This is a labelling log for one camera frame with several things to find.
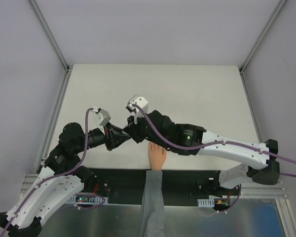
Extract grey sleeved forearm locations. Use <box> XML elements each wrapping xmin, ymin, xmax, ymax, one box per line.
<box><xmin>139</xmin><ymin>170</ymin><xmax>165</xmax><ymax>237</ymax></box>

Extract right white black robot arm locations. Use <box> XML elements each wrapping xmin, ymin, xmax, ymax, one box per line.
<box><xmin>123</xmin><ymin>111</ymin><xmax>280</xmax><ymax>195</ymax></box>

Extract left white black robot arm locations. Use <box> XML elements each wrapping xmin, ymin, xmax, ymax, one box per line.
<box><xmin>0</xmin><ymin>122</ymin><xmax>131</xmax><ymax>237</ymax></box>

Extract mannequin hand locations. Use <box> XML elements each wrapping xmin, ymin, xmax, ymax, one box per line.
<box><xmin>148</xmin><ymin>142</ymin><xmax>167</xmax><ymax>171</ymax></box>

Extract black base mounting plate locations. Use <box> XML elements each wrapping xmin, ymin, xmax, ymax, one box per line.
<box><xmin>37</xmin><ymin>166</ymin><xmax>274</xmax><ymax>205</ymax></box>

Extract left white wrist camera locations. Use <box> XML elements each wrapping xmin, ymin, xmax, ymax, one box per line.
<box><xmin>91</xmin><ymin>107</ymin><xmax>111</xmax><ymax>134</ymax></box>

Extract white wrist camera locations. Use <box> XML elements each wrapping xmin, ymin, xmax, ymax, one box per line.
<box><xmin>91</xmin><ymin>107</ymin><xmax>111</xmax><ymax>134</ymax></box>
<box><xmin>126</xmin><ymin>94</ymin><xmax>148</xmax><ymax>124</ymax></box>

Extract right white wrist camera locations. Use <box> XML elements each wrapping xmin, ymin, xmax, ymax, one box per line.
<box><xmin>126</xmin><ymin>94</ymin><xmax>148</xmax><ymax>124</ymax></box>

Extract left white cable duct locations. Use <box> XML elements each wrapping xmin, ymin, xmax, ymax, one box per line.
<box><xmin>66</xmin><ymin>195</ymin><xmax>109</xmax><ymax>205</ymax></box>

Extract white cable duct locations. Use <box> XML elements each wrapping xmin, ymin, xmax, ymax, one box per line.
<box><xmin>197</xmin><ymin>197</ymin><xmax>215</xmax><ymax>208</ymax></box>
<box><xmin>66</xmin><ymin>195</ymin><xmax>109</xmax><ymax>205</ymax></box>

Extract right white cable duct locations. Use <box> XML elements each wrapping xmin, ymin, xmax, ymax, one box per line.
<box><xmin>197</xmin><ymin>197</ymin><xmax>215</xmax><ymax>208</ymax></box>

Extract right aluminium frame post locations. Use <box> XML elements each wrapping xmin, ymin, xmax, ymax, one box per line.
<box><xmin>238</xmin><ymin>0</ymin><xmax>288</xmax><ymax>74</ymax></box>

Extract aluminium frame post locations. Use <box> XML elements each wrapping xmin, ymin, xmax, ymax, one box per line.
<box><xmin>27</xmin><ymin>0</ymin><xmax>73</xmax><ymax>74</ymax></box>
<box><xmin>238</xmin><ymin>0</ymin><xmax>288</xmax><ymax>74</ymax></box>

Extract left aluminium frame post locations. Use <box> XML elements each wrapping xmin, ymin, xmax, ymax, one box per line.
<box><xmin>27</xmin><ymin>0</ymin><xmax>73</xmax><ymax>74</ymax></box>

